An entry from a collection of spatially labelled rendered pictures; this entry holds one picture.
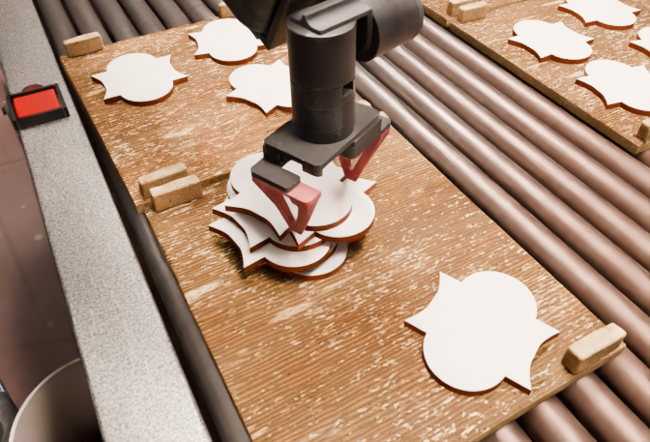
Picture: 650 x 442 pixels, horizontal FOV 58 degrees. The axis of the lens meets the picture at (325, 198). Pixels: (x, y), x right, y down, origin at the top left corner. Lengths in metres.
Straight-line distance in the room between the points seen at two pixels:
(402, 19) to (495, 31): 0.58
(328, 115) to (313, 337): 0.21
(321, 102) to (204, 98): 0.42
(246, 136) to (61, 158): 0.25
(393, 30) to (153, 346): 0.38
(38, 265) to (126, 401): 1.50
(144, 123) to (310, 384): 0.46
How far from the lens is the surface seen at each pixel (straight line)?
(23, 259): 2.11
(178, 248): 0.67
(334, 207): 0.61
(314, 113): 0.50
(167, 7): 1.22
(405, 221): 0.68
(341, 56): 0.48
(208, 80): 0.93
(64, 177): 0.84
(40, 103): 0.97
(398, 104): 0.89
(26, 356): 1.86
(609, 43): 1.12
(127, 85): 0.93
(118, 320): 0.65
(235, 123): 0.83
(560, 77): 0.99
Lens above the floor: 1.42
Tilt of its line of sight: 43 degrees down
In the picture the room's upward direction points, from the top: straight up
